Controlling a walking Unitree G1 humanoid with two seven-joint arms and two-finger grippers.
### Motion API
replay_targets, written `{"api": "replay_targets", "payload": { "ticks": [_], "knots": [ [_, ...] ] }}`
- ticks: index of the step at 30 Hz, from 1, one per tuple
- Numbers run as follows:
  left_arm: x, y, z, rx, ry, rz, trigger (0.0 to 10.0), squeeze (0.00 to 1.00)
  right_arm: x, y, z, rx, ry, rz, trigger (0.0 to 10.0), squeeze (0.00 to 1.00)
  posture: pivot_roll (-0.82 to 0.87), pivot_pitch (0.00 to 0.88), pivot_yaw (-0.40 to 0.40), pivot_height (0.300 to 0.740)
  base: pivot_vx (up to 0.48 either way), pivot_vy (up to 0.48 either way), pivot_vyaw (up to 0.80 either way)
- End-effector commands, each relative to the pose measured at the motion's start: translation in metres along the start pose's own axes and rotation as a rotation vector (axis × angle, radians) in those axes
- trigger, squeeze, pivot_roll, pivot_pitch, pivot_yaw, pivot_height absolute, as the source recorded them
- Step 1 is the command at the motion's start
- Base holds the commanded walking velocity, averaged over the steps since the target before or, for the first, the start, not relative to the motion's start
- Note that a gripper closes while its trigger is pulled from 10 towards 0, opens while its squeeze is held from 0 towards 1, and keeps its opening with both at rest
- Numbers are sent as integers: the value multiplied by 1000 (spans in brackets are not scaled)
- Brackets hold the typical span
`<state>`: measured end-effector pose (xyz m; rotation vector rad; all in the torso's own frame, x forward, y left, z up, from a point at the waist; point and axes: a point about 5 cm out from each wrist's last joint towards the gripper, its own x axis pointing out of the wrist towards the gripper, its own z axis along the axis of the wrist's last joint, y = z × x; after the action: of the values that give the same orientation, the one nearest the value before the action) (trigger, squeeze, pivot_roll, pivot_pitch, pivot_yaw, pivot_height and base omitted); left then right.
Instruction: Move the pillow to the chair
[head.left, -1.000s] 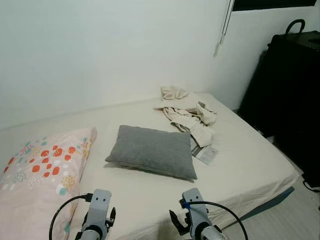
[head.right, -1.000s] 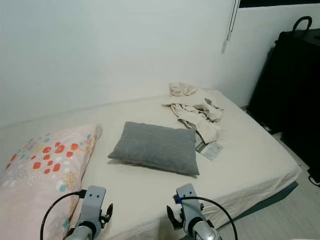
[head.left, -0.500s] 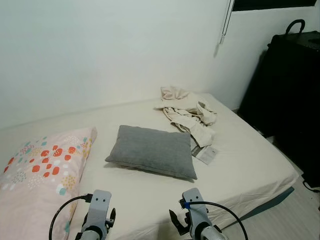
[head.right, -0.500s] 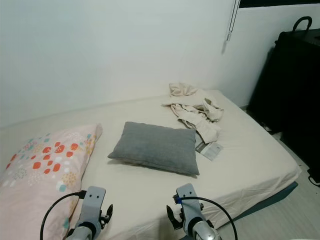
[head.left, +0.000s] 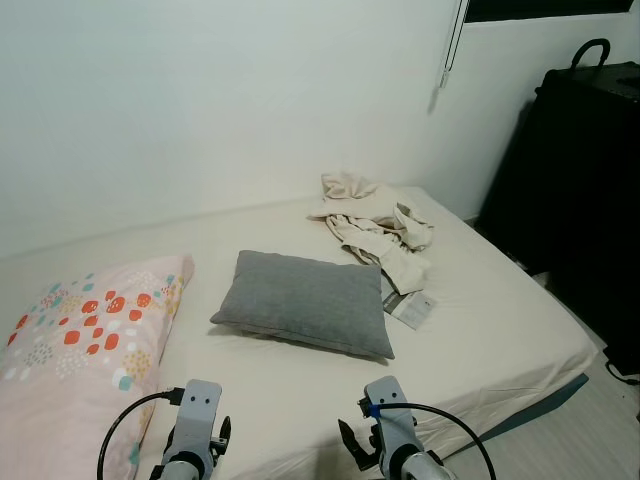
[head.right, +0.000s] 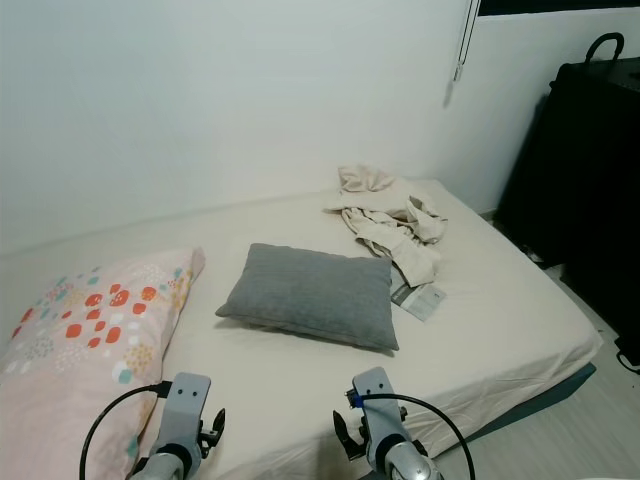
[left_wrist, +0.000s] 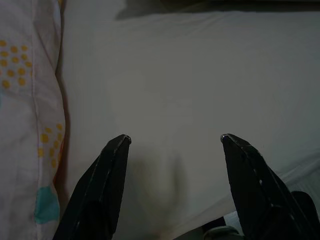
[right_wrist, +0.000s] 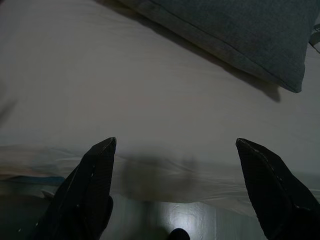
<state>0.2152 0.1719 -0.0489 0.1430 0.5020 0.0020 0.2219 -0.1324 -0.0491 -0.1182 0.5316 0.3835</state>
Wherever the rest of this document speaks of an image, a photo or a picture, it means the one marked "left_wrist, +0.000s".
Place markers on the pink dotted pillow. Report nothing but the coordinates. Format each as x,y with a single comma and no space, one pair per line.
22,112

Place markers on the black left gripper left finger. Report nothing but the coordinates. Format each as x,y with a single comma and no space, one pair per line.
100,195

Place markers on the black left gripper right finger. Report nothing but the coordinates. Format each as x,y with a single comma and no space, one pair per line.
252,195

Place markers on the white bed mattress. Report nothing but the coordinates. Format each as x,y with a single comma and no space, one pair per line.
175,75

